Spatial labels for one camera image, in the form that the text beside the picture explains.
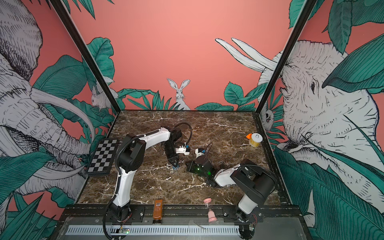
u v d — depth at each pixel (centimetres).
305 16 72
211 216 73
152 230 70
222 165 91
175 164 88
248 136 104
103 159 90
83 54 85
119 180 59
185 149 88
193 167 79
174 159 83
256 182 46
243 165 52
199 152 83
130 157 56
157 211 72
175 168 90
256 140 99
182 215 75
